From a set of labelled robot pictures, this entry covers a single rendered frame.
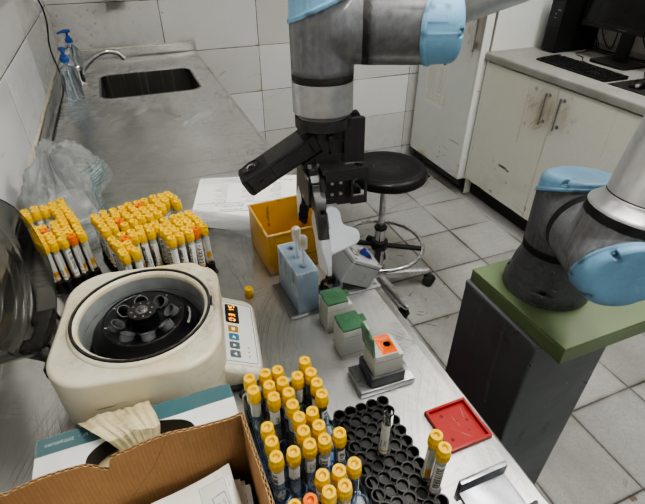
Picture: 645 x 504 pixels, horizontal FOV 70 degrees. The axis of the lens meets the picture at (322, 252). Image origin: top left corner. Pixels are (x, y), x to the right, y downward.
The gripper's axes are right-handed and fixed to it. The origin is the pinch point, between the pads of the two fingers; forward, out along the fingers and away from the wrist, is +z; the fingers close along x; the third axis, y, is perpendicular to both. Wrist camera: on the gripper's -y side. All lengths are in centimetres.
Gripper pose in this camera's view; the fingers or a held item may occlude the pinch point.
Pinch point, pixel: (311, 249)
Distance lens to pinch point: 68.8
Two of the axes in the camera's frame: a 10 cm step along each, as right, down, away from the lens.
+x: -2.6, -5.3, 8.1
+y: 9.7, -1.5, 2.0
